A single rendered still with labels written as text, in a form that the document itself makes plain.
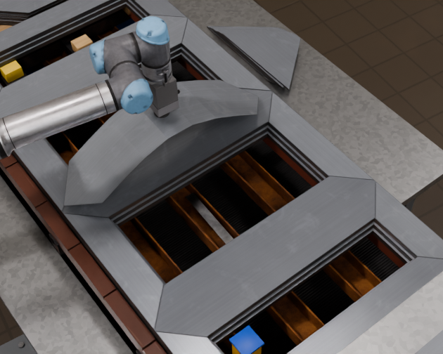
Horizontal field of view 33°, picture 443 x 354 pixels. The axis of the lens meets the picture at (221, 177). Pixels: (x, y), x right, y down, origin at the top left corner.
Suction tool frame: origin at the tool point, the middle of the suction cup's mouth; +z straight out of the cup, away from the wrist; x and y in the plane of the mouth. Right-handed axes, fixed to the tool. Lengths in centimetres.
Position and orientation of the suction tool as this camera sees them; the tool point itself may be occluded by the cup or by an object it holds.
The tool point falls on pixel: (162, 115)
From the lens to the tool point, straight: 202.3
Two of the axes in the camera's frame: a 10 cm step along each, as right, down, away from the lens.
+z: 0.2, 6.2, 7.9
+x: -8.3, 4.5, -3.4
